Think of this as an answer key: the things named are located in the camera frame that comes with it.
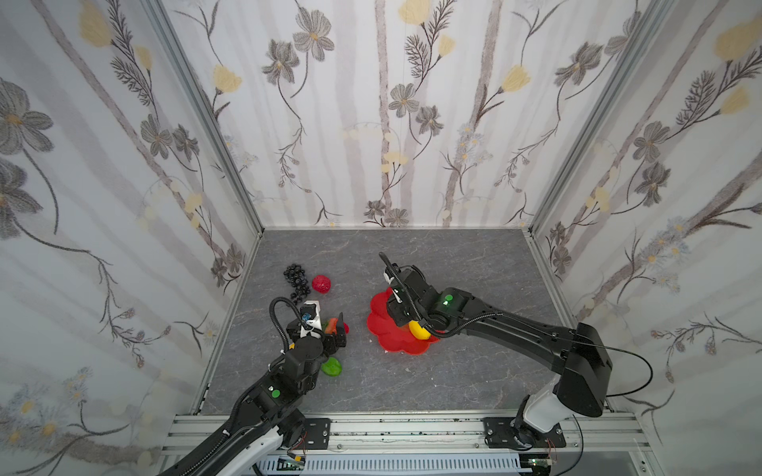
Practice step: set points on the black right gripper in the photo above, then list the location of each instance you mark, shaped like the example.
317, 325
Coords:
402, 306

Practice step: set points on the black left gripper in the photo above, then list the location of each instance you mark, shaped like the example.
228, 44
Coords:
332, 333

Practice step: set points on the yellow lemon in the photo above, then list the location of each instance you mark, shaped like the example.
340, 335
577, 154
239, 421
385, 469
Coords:
418, 331

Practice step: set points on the red flower-shaped plate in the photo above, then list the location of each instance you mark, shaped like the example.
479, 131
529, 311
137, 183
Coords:
391, 337

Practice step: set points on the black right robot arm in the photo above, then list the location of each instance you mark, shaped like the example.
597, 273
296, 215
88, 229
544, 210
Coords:
576, 355

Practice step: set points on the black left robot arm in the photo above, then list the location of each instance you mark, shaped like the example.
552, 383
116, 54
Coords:
266, 416

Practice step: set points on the dark red wrinkled fruit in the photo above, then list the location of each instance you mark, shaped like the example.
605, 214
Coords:
321, 284

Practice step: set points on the red strawberry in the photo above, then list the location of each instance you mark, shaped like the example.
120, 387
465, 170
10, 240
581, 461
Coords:
329, 328

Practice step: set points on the green lime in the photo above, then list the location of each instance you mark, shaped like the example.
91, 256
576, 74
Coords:
332, 367

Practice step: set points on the black grape bunch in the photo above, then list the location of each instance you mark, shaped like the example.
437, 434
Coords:
296, 277

